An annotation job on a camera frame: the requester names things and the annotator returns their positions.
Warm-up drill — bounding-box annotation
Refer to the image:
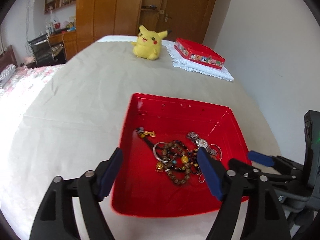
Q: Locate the black office chair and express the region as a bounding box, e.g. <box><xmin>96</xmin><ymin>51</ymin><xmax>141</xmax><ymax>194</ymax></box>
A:
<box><xmin>27</xmin><ymin>34</ymin><xmax>66</xmax><ymax>67</ymax></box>

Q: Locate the red tin box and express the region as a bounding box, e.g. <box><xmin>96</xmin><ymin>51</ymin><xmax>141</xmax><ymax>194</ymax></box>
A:
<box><xmin>111</xmin><ymin>93</ymin><xmax>249</xmax><ymax>218</ymax></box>

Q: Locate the brown wooden bead bracelet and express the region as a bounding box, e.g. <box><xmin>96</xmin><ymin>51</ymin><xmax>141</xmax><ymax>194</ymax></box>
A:
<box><xmin>159</xmin><ymin>141</ymin><xmax>196</xmax><ymax>186</ymax></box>

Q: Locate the black braided cord keychain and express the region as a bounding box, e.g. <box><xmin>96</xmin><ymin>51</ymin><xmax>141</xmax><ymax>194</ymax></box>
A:
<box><xmin>136</xmin><ymin>127</ymin><xmax>156</xmax><ymax>149</ymax></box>

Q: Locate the silver bangle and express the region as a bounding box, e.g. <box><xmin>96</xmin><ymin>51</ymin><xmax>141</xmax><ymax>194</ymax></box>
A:
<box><xmin>207</xmin><ymin>144</ymin><xmax>222</xmax><ymax>161</ymax></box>

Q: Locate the wooden desk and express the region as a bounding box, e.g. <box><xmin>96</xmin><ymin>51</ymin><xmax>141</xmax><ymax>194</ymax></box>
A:
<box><xmin>49</xmin><ymin>31</ymin><xmax>78</xmax><ymax>61</ymax></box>

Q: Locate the silver key ring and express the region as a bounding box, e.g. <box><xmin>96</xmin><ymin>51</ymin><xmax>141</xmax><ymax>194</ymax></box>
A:
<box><xmin>152</xmin><ymin>142</ymin><xmax>168</xmax><ymax>161</ymax></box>

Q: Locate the pink floral quilt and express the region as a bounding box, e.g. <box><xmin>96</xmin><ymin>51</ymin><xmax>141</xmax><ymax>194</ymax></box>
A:
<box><xmin>1</xmin><ymin>64</ymin><xmax>66</xmax><ymax>98</ymax></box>

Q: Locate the folded patterned cloth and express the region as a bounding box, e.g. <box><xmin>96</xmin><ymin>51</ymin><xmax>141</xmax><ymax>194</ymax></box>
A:
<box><xmin>0</xmin><ymin>64</ymin><xmax>16</xmax><ymax>88</ymax></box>

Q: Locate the yellow Pikachu plush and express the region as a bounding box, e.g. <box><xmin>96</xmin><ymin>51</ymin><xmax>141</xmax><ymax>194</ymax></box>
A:
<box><xmin>131</xmin><ymin>25</ymin><xmax>172</xmax><ymax>60</ymax></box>

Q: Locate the red tin lid with pictures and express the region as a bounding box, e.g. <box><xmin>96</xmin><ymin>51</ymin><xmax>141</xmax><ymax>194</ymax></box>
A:
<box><xmin>174</xmin><ymin>37</ymin><xmax>225</xmax><ymax>70</ymax></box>

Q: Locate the wooden door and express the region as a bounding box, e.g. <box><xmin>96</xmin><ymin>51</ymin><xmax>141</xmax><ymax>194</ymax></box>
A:
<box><xmin>157</xmin><ymin>0</ymin><xmax>216</xmax><ymax>43</ymax></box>

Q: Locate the white lace cloth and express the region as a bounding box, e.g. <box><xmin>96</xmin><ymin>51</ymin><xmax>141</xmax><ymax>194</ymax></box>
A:
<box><xmin>162</xmin><ymin>40</ymin><xmax>234</xmax><ymax>82</ymax></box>

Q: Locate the wooden wardrobe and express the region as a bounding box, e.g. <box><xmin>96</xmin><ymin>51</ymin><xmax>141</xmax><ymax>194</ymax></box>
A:
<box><xmin>75</xmin><ymin>0</ymin><xmax>163</xmax><ymax>51</ymax></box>

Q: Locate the dark bead bracelet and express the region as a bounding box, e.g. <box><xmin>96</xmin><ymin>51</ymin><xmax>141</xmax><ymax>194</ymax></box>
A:
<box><xmin>172</xmin><ymin>139</ymin><xmax>201</xmax><ymax>174</ymax></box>

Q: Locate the small gold charm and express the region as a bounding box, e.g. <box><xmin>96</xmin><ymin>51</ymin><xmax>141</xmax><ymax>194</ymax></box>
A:
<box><xmin>156</xmin><ymin>161</ymin><xmax>164</xmax><ymax>172</ymax></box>

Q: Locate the dark wooden headboard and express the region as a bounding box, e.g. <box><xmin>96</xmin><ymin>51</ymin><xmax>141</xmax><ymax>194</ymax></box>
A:
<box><xmin>0</xmin><ymin>45</ymin><xmax>18</xmax><ymax>70</ymax></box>

